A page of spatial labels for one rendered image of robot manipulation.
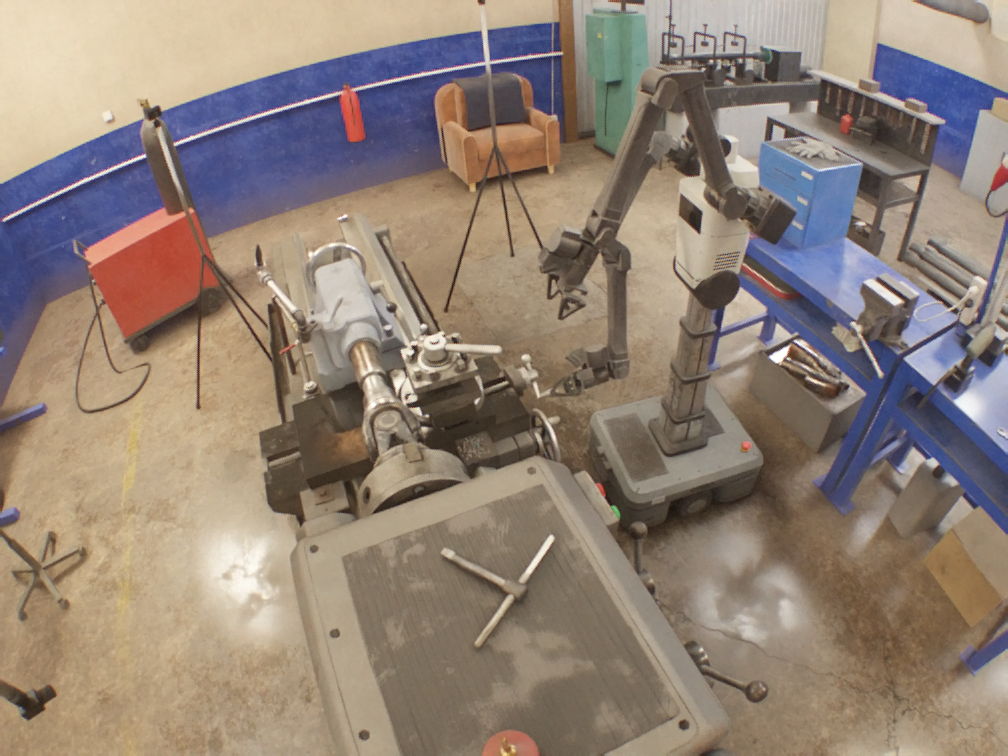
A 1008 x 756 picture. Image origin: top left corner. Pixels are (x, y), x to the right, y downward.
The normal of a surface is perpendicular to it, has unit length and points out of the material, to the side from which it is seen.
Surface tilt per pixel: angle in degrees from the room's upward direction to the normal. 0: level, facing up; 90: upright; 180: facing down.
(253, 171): 90
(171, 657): 0
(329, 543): 0
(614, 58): 90
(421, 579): 0
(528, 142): 90
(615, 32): 90
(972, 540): 9
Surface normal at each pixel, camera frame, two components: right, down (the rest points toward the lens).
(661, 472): -0.08, -0.74
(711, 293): 0.23, 0.64
